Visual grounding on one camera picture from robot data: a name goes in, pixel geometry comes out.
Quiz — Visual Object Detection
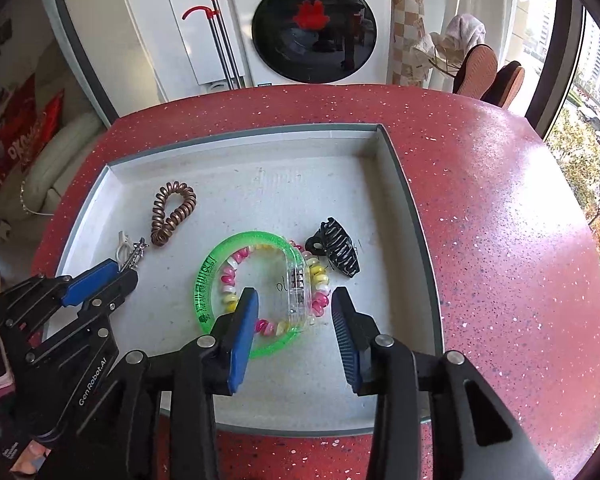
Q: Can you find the black claw hair clip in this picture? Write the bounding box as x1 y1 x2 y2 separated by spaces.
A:
306 217 360 278

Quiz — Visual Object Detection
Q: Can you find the white charging cable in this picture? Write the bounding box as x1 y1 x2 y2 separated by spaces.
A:
19 179 56 219

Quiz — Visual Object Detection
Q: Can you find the silver leaf hair clip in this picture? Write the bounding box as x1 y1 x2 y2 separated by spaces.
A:
121 237 148 271

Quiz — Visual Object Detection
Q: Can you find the brown spiral hair tie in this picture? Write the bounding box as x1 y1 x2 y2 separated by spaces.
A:
149 180 198 248

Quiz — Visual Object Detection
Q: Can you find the red embroidered cushion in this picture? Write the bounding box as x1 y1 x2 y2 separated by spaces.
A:
0 74 65 186

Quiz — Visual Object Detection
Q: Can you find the cream leather sofa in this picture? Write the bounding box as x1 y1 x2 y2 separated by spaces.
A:
0 41 105 220

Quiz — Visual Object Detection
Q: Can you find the white front-load washing machine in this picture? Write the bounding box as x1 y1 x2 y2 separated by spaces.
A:
233 0 391 87

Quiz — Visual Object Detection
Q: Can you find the beige fringe hair clip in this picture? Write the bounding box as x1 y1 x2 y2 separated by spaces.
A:
116 231 133 268

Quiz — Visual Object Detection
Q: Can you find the green translucent bangle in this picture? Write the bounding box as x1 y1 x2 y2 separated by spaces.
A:
193 231 314 360

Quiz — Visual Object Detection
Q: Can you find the grey rectangular jewelry tray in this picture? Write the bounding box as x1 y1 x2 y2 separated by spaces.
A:
52 124 444 437

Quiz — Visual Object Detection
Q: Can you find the pink yellow beaded bracelet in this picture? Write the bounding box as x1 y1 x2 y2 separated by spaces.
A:
220 239 332 338

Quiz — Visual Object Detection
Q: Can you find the red handled mop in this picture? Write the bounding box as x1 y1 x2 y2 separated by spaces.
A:
181 0 244 90

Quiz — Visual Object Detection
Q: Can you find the white cloth on rack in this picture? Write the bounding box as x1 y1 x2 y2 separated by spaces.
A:
410 14 486 77

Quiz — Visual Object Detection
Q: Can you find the person's left hand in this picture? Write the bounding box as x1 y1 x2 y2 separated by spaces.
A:
10 441 50 479

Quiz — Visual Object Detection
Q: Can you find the checkered beige curtain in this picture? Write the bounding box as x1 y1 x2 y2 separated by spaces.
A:
390 0 430 88

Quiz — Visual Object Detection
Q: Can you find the brown slipper right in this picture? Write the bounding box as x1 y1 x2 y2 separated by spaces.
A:
481 61 524 108

